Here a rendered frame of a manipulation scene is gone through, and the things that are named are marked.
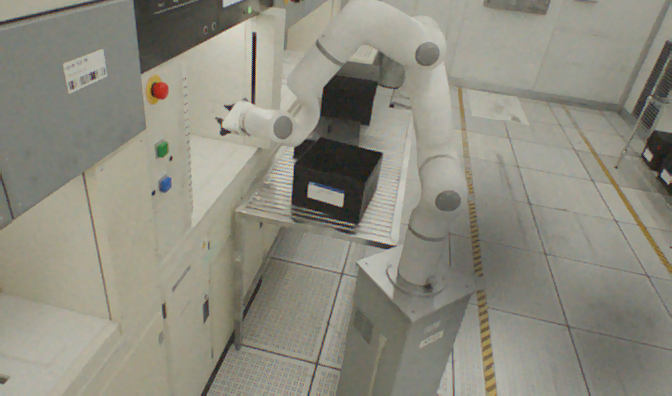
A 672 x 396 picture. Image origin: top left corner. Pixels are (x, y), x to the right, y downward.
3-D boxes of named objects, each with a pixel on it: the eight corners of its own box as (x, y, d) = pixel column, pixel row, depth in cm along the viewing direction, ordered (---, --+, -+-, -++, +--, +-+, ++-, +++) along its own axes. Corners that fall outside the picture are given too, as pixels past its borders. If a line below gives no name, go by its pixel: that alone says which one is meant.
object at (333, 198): (289, 203, 174) (292, 164, 165) (316, 171, 197) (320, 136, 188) (358, 224, 167) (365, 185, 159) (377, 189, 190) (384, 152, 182)
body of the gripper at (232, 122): (252, 143, 131) (233, 137, 140) (271, 114, 134) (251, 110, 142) (233, 127, 127) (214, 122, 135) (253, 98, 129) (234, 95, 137)
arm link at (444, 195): (445, 219, 143) (464, 152, 131) (455, 258, 127) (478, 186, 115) (406, 214, 143) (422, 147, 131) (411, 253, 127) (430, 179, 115)
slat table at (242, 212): (366, 384, 198) (397, 245, 159) (233, 349, 205) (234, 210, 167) (393, 216, 309) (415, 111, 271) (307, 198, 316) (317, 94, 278)
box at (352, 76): (370, 126, 245) (378, 81, 233) (318, 118, 247) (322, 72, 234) (373, 107, 270) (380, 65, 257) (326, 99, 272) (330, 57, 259)
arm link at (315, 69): (355, 59, 124) (287, 135, 136) (313, 32, 113) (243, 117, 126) (368, 79, 118) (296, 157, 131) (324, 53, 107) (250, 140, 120)
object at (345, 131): (356, 167, 205) (360, 141, 198) (291, 158, 205) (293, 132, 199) (359, 139, 230) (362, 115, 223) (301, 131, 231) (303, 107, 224)
